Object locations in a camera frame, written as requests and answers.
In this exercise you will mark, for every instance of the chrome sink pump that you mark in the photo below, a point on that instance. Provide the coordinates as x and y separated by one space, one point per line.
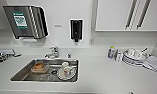
69 56

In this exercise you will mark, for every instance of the black soap dispenser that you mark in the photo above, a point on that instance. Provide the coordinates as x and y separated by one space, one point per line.
76 28

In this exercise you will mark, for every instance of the white mug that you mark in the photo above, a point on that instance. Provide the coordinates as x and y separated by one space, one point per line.
65 66

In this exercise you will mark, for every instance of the chrome faucet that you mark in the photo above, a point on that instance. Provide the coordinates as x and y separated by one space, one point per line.
54 51

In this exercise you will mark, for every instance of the white plate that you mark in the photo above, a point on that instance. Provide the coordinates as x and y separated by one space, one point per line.
73 76

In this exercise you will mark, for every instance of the dish soap bottle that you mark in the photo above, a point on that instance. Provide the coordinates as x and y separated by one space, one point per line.
111 53

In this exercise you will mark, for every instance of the sink drain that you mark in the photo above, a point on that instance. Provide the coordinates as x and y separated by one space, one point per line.
54 72

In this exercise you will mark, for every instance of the small white bottle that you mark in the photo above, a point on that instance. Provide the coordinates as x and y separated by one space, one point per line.
118 56

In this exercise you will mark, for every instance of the orange food container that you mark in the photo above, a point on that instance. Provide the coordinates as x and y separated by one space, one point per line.
39 67

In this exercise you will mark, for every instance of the white cup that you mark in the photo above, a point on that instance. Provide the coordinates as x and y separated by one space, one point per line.
131 53

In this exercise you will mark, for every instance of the steel paper towel dispenser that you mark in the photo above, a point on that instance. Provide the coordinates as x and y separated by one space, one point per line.
30 23

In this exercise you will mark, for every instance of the stack of white plates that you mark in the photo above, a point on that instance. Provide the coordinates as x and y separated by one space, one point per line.
134 61

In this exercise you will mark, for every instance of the stainless steel sink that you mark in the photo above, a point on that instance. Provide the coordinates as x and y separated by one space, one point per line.
22 76

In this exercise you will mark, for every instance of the dish drying rack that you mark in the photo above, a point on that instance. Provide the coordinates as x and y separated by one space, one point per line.
2 57

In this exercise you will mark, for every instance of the white wall outlet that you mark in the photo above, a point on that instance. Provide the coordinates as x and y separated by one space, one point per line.
91 41

